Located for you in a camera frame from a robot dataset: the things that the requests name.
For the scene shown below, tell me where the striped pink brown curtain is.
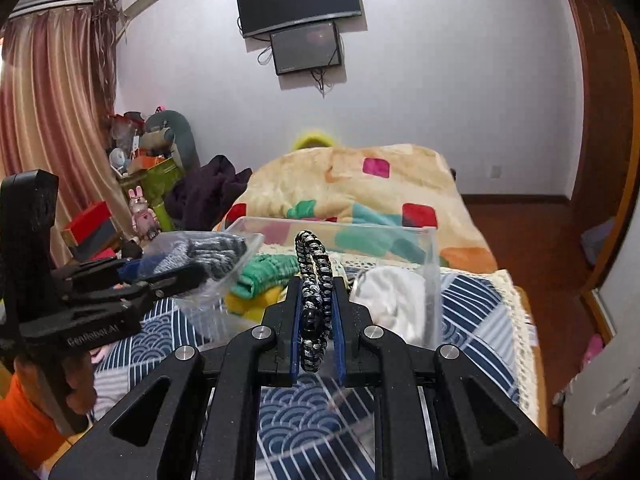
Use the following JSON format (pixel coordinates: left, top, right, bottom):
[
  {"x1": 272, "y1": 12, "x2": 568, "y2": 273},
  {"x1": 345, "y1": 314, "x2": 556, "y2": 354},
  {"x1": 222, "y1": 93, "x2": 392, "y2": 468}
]
[{"x1": 1, "y1": 0, "x2": 131, "y2": 266}]

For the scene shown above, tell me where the white drawstring pouch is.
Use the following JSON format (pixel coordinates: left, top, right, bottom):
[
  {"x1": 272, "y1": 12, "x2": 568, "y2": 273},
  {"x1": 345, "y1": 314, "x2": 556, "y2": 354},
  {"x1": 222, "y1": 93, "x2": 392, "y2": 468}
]
[{"x1": 349, "y1": 266, "x2": 427, "y2": 347}]

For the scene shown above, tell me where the green knitted doll yellow head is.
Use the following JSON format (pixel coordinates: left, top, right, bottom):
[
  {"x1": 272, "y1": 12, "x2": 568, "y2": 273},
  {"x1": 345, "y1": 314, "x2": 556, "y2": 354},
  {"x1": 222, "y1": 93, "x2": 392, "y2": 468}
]
[{"x1": 224, "y1": 255, "x2": 299, "y2": 323}]

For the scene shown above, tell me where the green cardboard box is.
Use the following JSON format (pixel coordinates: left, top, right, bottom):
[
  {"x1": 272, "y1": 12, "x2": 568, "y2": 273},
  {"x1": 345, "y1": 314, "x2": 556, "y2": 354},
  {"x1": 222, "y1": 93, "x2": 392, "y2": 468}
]
[{"x1": 119, "y1": 158, "x2": 183, "y2": 232}]

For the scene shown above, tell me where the red box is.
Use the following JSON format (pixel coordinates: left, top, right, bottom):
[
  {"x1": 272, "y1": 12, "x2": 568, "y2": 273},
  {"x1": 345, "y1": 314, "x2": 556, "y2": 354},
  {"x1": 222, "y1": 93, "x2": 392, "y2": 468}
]
[{"x1": 62, "y1": 202, "x2": 119, "y2": 262}]

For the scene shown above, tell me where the dark purple clothing pile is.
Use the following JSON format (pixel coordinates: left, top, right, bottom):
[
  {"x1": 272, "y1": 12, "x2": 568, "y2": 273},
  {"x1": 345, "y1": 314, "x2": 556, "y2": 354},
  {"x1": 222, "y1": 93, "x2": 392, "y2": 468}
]
[{"x1": 164, "y1": 155, "x2": 253, "y2": 231}]

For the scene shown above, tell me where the orange sleeve forearm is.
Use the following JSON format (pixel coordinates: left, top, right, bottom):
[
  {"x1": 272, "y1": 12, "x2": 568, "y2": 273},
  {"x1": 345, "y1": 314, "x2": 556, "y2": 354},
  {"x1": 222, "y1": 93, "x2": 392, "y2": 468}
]
[{"x1": 0, "y1": 374, "x2": 66, "y2": 470}]

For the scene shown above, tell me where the pink rabbit figurine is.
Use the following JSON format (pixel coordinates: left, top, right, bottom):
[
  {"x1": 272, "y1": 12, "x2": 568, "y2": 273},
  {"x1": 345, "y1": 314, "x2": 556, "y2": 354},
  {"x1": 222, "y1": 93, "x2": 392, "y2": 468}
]
[{"x1": 128, "y1": 185, "x2": 160, "y2": 240}]

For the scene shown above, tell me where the grey green plush toy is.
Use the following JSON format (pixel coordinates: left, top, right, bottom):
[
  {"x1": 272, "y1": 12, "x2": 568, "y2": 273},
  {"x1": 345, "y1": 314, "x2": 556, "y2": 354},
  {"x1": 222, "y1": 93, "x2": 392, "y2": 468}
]
[{"x1": 140, "y1": 110, "x2": 201, "y2": 174}]

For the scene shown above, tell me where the left hand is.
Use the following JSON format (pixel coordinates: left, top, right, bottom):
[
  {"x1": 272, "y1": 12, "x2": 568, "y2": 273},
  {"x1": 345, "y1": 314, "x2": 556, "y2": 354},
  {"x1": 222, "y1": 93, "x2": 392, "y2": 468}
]
[{"x1": 14, "y1": 349, "x2": 99, "y2": 416}]

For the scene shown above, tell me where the navy patterned cushion cloth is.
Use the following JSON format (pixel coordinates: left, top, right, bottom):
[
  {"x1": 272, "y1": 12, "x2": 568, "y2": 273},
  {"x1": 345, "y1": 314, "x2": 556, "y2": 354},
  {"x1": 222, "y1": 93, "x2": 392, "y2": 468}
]
[{"x1": 93, "y1": 270, "x2": 520, "y2": 479}]

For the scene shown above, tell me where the small wall monitor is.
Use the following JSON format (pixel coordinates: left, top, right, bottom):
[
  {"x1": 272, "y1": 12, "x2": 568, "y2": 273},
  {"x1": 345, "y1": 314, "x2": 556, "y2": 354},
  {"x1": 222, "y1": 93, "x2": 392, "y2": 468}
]
[{"x1": 270, "y1": 22, "x2": 342, "y2": 76}]

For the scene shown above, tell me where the yellow plush behind blanket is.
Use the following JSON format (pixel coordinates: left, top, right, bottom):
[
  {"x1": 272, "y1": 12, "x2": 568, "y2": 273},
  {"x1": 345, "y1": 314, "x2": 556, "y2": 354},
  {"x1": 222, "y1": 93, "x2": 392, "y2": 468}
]
[{"x1": 292, "y1": 130, "x2": 340, "y2": 152}]

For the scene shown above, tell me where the clear plastic storage box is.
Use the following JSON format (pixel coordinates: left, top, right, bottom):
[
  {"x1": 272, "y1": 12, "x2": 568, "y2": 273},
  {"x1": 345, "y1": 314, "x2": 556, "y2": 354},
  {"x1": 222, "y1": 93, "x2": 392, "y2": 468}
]
[{"x1": 144, "y1": 217, "x2": 442, "y2": 349}]

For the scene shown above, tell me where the colourful patchwork fleece blanket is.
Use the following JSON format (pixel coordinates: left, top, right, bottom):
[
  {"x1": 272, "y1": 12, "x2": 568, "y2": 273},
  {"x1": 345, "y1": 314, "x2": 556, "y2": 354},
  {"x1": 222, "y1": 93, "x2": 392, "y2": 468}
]
[{"x1": 217, "y1": 144, "x2": 498, "y2": 273}]

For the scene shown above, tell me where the brown wooden door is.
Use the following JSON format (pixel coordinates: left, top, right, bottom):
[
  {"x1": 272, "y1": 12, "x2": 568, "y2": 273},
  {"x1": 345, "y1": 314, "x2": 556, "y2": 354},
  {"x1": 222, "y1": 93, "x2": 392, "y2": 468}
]
[{"x1": 568, "y1": 0, "x2": 639, "y2": 289}]

